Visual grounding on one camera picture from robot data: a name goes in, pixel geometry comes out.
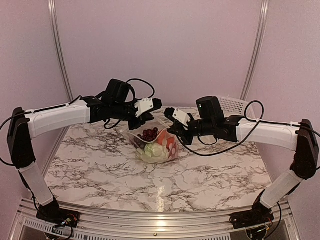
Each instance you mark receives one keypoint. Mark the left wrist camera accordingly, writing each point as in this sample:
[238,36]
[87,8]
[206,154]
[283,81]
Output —
[146,105]

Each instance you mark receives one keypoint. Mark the white perforated plastic basket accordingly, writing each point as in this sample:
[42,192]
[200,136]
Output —
[231,106]

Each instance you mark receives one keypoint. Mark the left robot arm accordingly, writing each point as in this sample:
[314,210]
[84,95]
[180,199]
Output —
[34,135]

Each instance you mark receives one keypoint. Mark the fake red spotted mushroom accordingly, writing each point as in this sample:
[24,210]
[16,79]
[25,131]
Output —
[172,150]

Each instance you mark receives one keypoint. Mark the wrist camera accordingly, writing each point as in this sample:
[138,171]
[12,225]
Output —
[146,105]
[175,114]

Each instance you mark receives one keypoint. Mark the aluminium corner post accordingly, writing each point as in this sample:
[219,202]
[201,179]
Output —
[260,33]
[59,49]

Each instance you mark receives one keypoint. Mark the aluminium corner post right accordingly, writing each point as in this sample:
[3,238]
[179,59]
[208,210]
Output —
[260,33]

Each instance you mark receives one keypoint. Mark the aluminium front rail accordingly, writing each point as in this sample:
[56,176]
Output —
[105,224]

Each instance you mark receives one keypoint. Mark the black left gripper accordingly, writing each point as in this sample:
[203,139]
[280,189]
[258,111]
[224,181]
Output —
[142,120]

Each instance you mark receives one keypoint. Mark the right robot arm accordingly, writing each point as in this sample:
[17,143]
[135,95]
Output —
[298,137]

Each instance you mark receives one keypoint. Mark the aluminium corner post left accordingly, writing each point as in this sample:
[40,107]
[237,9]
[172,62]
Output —
[59,49]

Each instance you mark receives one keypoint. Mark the fake green lettuce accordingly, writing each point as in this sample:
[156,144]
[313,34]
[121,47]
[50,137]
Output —
[153,153]

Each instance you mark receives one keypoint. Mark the fake orange carrot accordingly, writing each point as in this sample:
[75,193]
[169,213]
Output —
[163,138]

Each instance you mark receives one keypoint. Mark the clear zip top bag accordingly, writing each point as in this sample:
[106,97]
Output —
[136,142]

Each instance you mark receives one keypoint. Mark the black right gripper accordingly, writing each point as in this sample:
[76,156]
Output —
[178,128]

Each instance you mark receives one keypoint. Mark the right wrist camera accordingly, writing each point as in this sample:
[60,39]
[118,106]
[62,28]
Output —
[175,114]

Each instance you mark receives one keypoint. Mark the fake red grapes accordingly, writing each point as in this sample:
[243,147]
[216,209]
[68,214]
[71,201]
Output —
[149,135]

